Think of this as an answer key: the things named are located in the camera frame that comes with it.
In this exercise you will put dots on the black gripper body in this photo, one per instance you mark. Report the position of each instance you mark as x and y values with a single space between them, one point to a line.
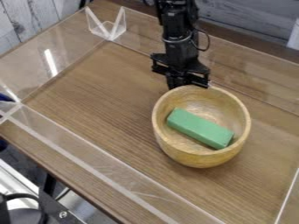
179 61

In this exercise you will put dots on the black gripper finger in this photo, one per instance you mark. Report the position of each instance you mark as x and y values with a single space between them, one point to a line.
174 82
191 80

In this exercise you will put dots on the wooden brown bowl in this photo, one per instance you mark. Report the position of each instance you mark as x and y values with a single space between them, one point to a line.
214 104

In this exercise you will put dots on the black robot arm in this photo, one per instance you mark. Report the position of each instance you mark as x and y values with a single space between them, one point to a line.
178 16

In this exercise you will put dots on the green rectangular block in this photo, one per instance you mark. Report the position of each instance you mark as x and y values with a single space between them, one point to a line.
201 129

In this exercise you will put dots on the black table leg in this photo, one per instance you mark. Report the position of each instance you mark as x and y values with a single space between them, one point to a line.
50 184

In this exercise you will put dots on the clear acrylic enclosure wall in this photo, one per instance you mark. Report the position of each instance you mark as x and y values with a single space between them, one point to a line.
79 118

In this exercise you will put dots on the black metal bracket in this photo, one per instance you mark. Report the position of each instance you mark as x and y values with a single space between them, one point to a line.
57 213

